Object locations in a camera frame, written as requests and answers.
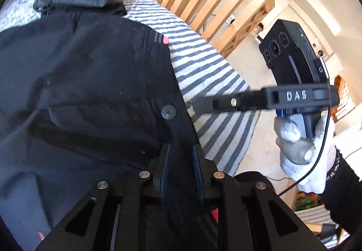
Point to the striped blue white quilt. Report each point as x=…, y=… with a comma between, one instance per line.
x=215, y=69

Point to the person's right hand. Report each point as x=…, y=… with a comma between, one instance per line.
x=294, y=163

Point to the white wall socket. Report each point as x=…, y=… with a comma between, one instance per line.
x=232, y=19

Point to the colourful printed bag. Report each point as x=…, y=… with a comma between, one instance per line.
x=308, y=200

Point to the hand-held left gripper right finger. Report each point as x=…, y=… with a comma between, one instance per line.
x=198, y=169

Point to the black pants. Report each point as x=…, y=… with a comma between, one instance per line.
x=84, y=84

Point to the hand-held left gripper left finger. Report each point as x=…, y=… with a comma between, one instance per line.
x=165, y=166

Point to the black folded garment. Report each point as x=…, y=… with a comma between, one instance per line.
x=118, y=9

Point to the orange wooden lattice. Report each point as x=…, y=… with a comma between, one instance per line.
x=343, y=98

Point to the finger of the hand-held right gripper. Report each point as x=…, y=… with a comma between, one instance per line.
x=220, y=103

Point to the person's right forearm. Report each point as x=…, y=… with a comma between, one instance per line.
x=345, y=194

